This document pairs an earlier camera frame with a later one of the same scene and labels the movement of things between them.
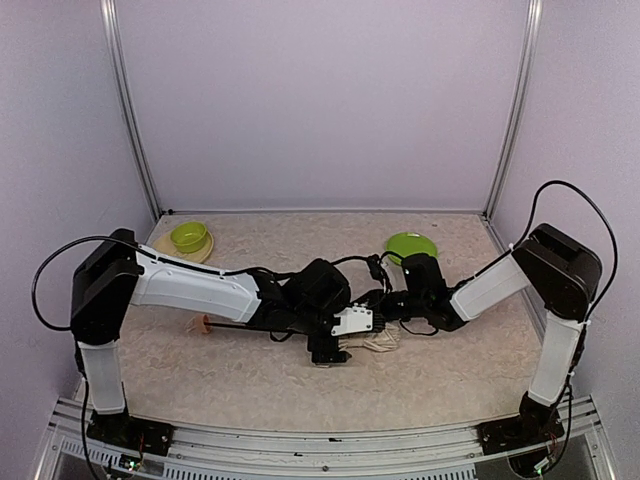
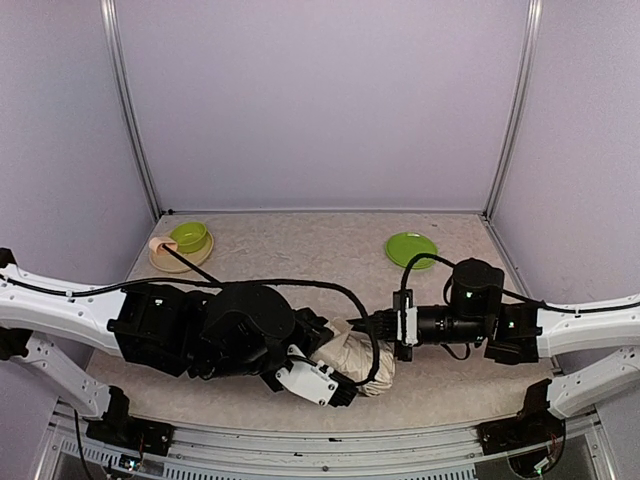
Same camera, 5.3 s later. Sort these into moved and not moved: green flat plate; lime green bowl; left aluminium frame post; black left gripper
Moved: black left gripper
Not moved: left aluminium frame post; lime green bowl; green flat plate
